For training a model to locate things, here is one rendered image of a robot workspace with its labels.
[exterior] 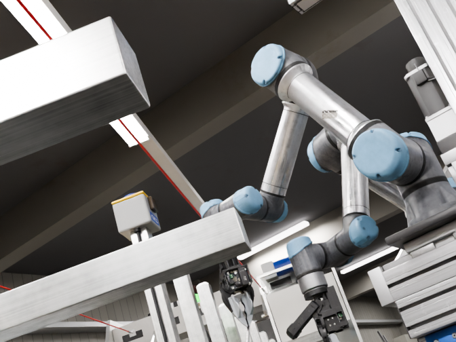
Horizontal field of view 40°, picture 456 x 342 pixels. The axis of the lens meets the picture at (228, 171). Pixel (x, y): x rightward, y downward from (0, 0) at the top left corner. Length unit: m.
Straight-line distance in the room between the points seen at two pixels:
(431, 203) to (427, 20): 0.59
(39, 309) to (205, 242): 0.14
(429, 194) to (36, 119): 1.34
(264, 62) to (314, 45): 2.72
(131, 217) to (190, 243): 0.79
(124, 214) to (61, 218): 4.34
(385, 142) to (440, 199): 0.20
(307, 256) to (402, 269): 0.31
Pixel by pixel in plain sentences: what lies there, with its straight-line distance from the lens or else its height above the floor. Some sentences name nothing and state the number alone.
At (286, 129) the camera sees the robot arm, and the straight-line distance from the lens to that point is 1.80.
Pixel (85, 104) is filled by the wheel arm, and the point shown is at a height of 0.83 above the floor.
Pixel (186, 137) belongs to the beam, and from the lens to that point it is 4.79.
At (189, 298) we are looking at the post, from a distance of 1.48.
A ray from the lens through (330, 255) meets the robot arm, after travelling 1.78.
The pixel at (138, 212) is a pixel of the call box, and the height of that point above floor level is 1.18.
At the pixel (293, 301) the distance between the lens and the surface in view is 4.27.
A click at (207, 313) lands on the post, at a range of 1.73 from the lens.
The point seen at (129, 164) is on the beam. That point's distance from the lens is 5.12.
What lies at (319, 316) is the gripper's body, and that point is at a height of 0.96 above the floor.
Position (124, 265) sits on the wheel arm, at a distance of 0.50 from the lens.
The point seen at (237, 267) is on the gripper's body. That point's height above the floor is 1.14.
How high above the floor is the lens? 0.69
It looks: 24 degrees up
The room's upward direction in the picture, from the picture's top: 19 degrees counter-clockwise
